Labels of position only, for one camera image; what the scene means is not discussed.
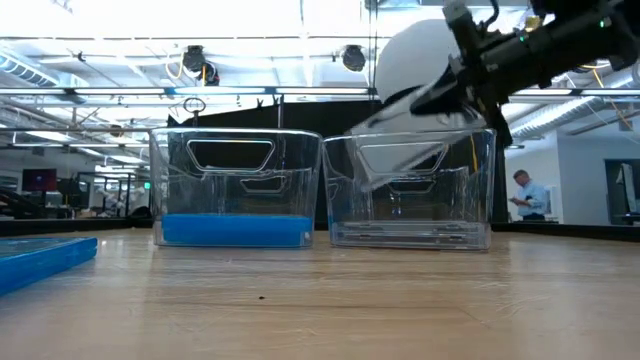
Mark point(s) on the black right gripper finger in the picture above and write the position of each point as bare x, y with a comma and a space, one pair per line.
445, 97

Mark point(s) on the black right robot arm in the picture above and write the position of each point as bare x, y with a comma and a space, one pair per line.
575, 40

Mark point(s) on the white globe lamp black base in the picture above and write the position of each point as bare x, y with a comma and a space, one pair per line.
410, 55

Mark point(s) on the black ceiling-mounted dome device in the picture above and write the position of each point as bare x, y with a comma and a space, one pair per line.
194, 57
354, 58

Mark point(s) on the person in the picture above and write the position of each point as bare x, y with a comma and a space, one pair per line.
532, 197

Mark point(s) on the clear plastic storage bin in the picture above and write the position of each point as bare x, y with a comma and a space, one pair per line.
350, 210
230, 200

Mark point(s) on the black aluminium table frame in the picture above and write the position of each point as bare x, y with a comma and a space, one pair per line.
75, 226

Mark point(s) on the dark wall monitor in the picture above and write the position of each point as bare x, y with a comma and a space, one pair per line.
39, 180

